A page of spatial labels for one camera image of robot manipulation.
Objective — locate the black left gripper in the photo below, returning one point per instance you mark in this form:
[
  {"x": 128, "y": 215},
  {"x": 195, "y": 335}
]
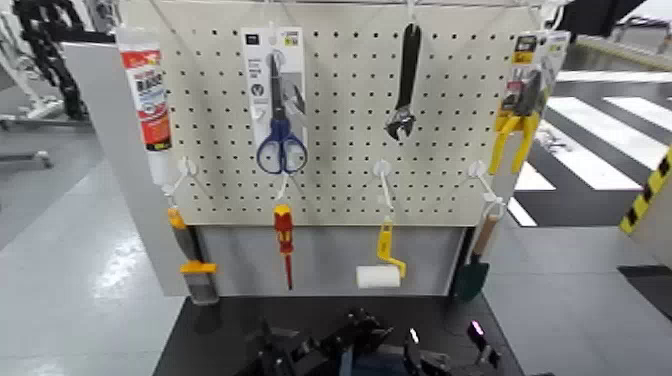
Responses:
[{"x": 294, "y": 357}]

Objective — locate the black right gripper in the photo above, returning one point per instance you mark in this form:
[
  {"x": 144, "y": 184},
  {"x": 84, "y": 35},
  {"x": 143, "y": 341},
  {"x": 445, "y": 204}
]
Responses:
[{"x": 436, "y": 366}]

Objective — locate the red yellow screwdriver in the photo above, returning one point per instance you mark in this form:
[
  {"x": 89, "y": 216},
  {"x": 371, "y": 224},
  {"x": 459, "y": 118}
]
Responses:
[{"x": 284, "y": 231}]

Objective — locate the white pegboard hook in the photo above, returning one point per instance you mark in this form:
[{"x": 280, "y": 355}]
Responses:
[
  {"x": 383, "y": 181},
  {"x": 484, "y": 184},
  {"x": 283, "y": 184},
  {"x": 185, "y": 170}
]

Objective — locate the white perforated pegboard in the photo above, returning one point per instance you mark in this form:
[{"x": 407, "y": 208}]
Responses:
[{"x": 346, "y": 136}]

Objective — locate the black adjustable wrench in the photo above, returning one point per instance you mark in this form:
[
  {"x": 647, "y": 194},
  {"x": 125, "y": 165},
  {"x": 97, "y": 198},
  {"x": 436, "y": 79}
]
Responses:
[{"x": 407, "y": 78}]

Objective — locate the white scissors packaging card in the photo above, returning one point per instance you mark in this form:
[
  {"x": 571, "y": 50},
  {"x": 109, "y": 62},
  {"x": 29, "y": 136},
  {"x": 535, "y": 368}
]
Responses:
[{"x": 291, "y": 58}]

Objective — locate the white red sealant tube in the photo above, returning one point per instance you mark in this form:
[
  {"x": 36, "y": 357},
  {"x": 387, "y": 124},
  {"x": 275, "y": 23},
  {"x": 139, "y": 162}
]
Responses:
[{"x": 149, "y": 100}]

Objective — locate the white metal frame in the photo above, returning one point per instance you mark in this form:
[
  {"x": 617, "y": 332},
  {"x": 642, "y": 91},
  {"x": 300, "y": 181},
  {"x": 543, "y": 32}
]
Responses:
[{"x": 26, "y": 89}]

